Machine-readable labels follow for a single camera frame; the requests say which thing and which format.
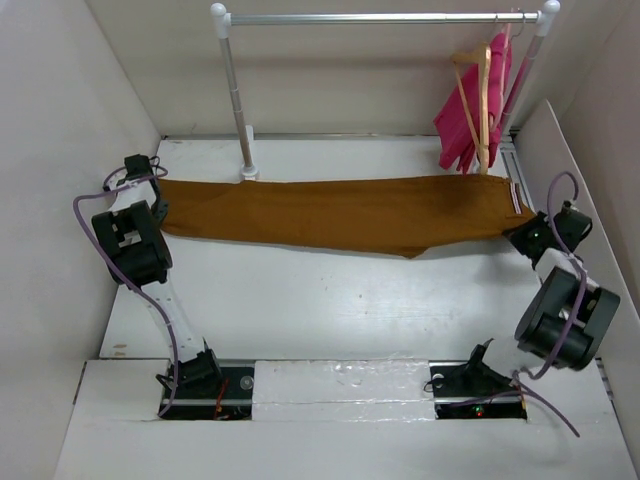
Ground pink garment on hanger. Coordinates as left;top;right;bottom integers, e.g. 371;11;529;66
433;27;512;174

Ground brown trousers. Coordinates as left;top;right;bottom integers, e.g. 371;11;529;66
160;175;535;258

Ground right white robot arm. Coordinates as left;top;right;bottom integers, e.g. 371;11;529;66
503;201;620;371

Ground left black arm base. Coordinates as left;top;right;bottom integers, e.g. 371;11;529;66
157;361;255;421

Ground aluminium rail on right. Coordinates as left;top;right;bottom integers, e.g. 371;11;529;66
500;127;545;211

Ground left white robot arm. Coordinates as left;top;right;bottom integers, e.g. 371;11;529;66
91;154;223;397

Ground silver and white clothes rack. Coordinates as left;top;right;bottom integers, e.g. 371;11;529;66
210;1;561;179

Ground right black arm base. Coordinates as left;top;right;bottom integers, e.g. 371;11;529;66
423;343;528;420

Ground pink clothes hanger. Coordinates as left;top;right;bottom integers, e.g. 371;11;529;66
488;23;518;133

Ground wooden clothes hanger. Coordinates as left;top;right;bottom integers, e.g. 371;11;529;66
451;43;492;175

